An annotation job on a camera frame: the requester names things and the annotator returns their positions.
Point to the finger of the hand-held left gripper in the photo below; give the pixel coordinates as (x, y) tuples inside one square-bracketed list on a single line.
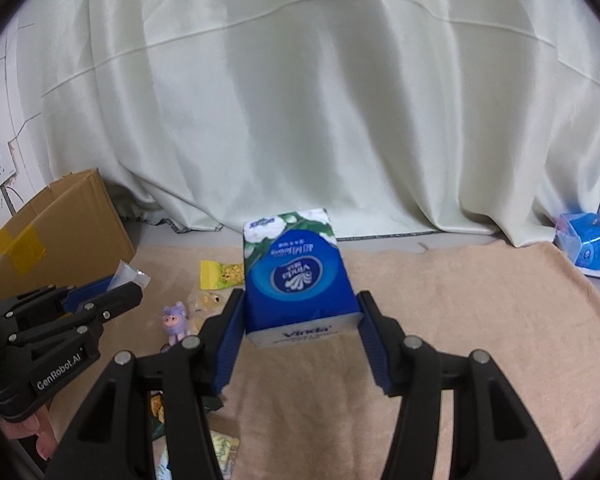
[(80, 296), (105, 310)]

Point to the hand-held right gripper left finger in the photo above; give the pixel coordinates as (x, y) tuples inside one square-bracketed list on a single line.
[(230, 345)]

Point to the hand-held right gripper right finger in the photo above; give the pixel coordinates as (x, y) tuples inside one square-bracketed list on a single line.
[(372, 345)]

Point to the small clear wrapper packet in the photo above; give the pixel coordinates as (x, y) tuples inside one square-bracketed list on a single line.
[(130, 275)]

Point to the clear packet with yellow toy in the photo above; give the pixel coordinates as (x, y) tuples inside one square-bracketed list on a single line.
[(207, 305)]

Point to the purple plush toy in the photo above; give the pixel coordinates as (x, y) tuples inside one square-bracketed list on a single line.
[(175, 317)]

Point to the brown cardboard box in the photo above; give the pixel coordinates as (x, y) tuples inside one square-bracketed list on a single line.
[(70, 220)]

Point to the large blue tissue pack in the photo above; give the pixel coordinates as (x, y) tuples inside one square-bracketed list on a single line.
[(300, 280)]

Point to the person's left hand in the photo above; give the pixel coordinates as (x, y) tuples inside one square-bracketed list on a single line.
[(35, 432)]

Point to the dark green snack packet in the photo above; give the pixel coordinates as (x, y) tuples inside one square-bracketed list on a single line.
[(215, 402)]

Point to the yellow snack packet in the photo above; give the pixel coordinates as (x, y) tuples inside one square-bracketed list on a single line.
[(222, 274)]

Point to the beige blanket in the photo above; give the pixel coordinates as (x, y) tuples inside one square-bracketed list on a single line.
[(455, 320)]

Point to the small yellow cracker packet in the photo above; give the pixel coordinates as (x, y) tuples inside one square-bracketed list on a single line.
[(156, 406)]

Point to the light green tissue pack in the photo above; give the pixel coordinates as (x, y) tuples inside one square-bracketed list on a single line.
[(225, 452)]

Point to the blue wrapped tissue bundle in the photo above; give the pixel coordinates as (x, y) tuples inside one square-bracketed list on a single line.
[(587, 247)]

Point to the pale green curtain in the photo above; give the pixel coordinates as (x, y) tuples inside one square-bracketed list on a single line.
[(305, 85)]

